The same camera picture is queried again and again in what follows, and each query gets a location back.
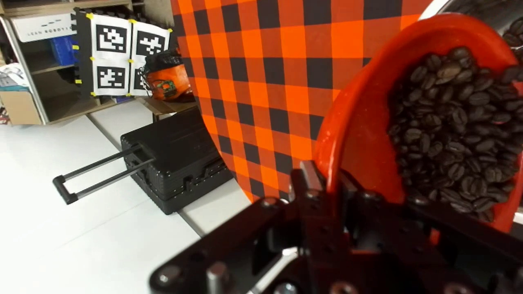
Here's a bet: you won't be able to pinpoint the red bowl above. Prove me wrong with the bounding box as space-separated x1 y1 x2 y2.
312 13 523 235

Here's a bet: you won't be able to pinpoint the cardboard box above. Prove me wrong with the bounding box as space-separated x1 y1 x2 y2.
0 64 45 127

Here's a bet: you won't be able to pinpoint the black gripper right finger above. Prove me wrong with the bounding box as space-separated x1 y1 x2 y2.
340 173 523 294

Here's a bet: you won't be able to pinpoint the orange black round bag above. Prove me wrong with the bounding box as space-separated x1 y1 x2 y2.
142 49 194 103

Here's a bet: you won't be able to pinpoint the metal shelf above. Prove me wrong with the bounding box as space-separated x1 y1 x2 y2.
0 0 135 127

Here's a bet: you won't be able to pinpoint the orange black plaid tablecloth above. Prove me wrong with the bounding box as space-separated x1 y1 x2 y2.
168 0 438 204

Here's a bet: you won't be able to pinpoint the black suitcase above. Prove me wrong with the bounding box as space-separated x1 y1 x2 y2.
52 111 235 215

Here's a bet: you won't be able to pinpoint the dark coffee beans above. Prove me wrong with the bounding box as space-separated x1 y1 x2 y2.
387 15 523 222

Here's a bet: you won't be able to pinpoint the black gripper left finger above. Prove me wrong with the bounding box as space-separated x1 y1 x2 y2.
148 160 349 294

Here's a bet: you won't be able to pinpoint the black board with tag markers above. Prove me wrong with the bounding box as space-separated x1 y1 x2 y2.
75 10 173 99

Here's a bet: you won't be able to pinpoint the white storage box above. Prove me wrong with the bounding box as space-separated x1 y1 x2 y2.
9 13 75 44

